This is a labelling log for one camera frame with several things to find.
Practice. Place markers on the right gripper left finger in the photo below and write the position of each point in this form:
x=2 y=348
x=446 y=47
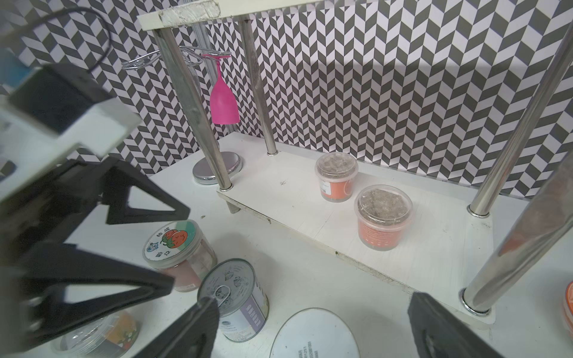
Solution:
x=192 y=335

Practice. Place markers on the pink plastic wine glass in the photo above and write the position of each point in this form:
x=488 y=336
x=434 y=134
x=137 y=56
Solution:
x=223 y=104

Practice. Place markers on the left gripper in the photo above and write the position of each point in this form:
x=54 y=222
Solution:
x=36 y=210

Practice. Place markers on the small orange back seed cup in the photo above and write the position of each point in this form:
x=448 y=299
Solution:
x=336 y=173

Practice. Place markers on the silver pull-tab tin can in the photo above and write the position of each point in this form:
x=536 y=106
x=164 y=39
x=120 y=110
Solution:
x=243 y=305

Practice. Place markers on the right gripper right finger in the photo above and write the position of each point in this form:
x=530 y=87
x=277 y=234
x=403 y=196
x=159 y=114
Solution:
x=437 y=333

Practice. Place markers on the large orange seed tub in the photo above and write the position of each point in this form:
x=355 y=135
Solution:
x=566 y=308

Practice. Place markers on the tomato-lid seed jar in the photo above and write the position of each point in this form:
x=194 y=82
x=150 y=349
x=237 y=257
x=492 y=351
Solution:
x=180 y=250

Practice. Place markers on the small yellow-label seed cup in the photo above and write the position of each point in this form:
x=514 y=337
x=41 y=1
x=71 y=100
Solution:
x=111 y=336

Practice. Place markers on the white two-tier shelf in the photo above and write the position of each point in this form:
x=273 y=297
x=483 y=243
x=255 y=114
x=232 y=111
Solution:
x=442 y=104

